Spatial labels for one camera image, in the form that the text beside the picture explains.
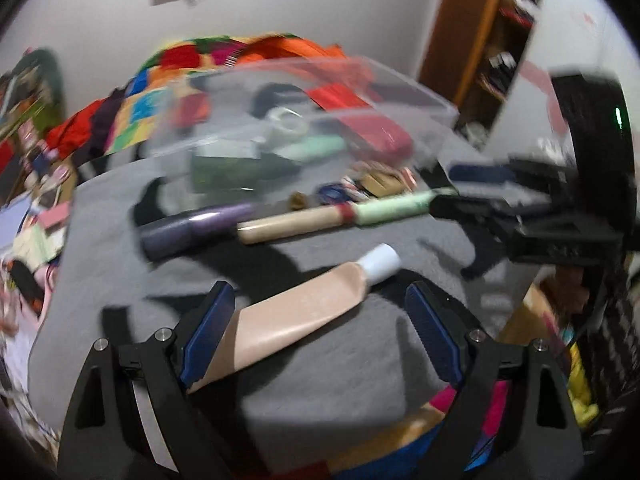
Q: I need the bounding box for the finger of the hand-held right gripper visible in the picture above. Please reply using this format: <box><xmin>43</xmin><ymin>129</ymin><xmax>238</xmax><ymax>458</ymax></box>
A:
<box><xmin>448</xmin><ymin>159</ymin><xmax>578</xmax><ymax>187</ymax></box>
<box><xmin>429</xmin><ymin>194</ymin><xmax>532</xmax><ymax>243</ymax></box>

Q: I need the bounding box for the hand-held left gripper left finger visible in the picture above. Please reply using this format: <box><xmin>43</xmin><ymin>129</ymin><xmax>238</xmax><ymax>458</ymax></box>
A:
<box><xmin>59</xmin><ymin>280</ymin><xmax>236</xmax><ymax>480</ymax></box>

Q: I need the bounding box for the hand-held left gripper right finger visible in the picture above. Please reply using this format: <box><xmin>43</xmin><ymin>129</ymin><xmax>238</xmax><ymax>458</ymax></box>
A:
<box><xmin>405</xmin><ymin>280</ymin><xmax>586</xmax><ymax>480</ymax></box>

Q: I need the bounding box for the slim pale green tube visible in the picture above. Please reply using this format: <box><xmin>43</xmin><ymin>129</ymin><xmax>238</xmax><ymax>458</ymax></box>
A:
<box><xmin>350</xmin><ymin>187</ymin><xmax>459</xmax><ymax>227</ymax></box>

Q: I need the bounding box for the beige tube white cap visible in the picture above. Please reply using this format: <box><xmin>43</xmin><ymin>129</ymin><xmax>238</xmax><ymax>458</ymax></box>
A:
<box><xmin>186</xmin><ymin>242</ymin><xmax>403</xmax><ymax>394</ymax></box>

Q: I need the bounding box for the purple bottle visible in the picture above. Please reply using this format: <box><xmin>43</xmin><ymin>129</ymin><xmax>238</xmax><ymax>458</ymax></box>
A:
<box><xmin>138</xmin><ymin>202</ymin><xmax>259</xmax><ymax>262</ymax></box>

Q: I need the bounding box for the red foil pouch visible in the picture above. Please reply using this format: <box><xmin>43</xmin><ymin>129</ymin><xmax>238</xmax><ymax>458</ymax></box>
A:
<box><xmin>305</xmin><ymin>85</ymin><xmax>417</xmax><ymax>159</ymax></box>

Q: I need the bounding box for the slim beige tube red band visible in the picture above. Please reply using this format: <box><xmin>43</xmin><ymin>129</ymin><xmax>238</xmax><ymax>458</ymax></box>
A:
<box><xmin>236</xmin><ymin>205</ymin><xmax>352</xmax><ymax>246</ymax></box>

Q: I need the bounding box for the mint green tube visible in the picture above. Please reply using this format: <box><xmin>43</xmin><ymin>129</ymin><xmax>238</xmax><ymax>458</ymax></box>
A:
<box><xmin>272</xmin><ymin>137</ymin><xmax>349</xmax><ymax>164</ymax></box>

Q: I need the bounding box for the dark green pump bottle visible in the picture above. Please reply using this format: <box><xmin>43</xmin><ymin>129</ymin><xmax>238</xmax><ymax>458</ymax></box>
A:
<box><xmin>254</xmin><ymin>154</ymin><xmax>302</xmax><ymax>184</ymax></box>

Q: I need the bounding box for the clear plastic storage box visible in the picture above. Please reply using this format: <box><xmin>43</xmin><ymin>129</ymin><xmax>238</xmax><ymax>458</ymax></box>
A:
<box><xmin>140</xmin><ymin>55</ymin><xmax>461</xmax><ymax>211</ymax></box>

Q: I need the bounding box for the person's right hand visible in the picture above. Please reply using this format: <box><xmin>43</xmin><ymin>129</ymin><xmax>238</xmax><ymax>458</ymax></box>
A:
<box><xmin>542</xmin><ymin>267</ymin><xmax>592</xmax><ymax>312</ymax></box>

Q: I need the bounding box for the grey black blanket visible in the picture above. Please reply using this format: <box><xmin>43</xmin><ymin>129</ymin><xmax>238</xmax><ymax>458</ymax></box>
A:
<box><xmin>27</xmin><ymin>145</ymin><xmax>551</xmax><ymax>472</ymax></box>

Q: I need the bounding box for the blue white packet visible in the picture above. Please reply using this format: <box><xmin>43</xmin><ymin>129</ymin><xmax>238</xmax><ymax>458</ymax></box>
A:
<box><xmin>317</xmin><ymin>183</ymin><xmax>352</xmax><ymax>207</ymax></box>

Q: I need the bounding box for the white door with stickers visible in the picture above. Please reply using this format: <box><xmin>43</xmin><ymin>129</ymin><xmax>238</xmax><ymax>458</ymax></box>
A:
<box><xmin>484</xmin><ymin>0</ymin><xmax>640</xmax><ymax>188</ymax></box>

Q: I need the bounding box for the wooden wardrobe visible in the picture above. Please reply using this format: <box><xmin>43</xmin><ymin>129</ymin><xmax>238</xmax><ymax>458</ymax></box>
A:
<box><xmin>417</xmin><ymin>0</ymin><xmax>547</xmax><ymax>137</ymax></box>

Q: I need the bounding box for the white tape roll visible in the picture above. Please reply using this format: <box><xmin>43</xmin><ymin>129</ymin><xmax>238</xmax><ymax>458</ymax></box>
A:
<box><xmin>265</xmin><ymin>107</ymin><xmax>309</xmax><ymax>137</ymax></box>

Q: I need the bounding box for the orange puffer jacket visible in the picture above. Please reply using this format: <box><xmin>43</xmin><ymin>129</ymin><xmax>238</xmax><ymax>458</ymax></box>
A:
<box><xmin>240</xmin><ymin>35</ymin><xmax>352</xmax><ymax>77</ymax></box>

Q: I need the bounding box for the light blue book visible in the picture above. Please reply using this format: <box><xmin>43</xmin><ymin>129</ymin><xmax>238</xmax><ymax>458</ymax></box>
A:
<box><xmin>0</xmin><ymin>194</ymin><xmax>48</xmax><ymax>251</ymax></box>

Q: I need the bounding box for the red jacket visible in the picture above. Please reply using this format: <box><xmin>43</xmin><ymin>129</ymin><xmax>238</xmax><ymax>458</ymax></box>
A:
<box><xmin>45</xmin><ymin>94</ymin><xmax>132</xmax><ymax>162</ymax></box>

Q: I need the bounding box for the colourful patchwork quilt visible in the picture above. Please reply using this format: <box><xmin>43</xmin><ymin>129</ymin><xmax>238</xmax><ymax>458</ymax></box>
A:
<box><xmin>102</xmin><ymin>32</ymin><xmax>376</xmax><ymax>157</ymax></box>

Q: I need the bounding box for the grey green pillow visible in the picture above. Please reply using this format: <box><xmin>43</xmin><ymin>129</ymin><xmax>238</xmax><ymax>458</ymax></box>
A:
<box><xmin>0</xmin><ymin>47</ymin><xmax>67</xmax><ymax>128</ymax></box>

